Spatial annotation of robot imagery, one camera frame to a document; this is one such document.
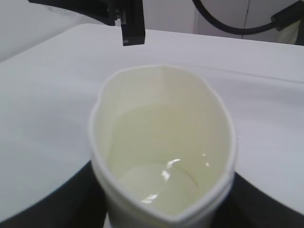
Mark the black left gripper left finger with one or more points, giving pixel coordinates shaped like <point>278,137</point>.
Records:
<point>79,203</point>

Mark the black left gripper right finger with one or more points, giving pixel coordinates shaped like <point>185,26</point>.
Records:
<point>248,207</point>

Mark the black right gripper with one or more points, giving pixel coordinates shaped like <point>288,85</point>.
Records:
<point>129,12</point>

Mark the white paper cup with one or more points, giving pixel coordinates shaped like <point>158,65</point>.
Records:
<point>163,148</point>

